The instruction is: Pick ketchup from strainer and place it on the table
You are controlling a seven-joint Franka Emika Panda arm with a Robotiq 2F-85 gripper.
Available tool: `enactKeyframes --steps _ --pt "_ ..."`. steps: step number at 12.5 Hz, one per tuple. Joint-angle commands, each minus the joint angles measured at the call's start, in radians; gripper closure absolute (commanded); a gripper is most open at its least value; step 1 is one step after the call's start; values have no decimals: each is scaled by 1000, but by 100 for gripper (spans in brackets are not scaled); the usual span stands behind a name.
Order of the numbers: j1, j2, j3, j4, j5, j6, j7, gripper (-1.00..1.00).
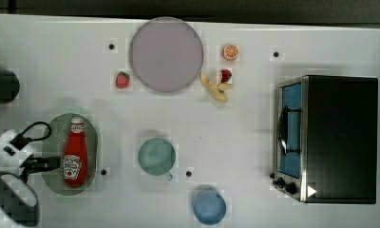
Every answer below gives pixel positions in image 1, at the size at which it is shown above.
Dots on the black toaster oven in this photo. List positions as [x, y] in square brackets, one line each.
[326, 139]

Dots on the toy peeled banana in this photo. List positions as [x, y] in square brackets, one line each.
[215, 87]

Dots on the grey round plate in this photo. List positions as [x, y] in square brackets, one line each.
[166, 54]

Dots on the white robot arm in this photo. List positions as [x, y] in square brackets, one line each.
[18, 201]

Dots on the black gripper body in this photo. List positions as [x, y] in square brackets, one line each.
[37, 165]

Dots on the green metal mug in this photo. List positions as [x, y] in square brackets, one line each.
[157, 157]

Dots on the black cylindrical cup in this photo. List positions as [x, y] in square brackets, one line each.
[9, 86]

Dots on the toy orange slice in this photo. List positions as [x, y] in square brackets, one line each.
[230, 52]

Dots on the toy strawberry half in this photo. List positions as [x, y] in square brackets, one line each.
[226, 75]

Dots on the blue bowl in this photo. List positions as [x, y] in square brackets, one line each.
[209, 207]

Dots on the green oval strainer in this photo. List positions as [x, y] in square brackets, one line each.
[55, 146]

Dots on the red ketchup bottle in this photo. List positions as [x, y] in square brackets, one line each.
[75, 160]

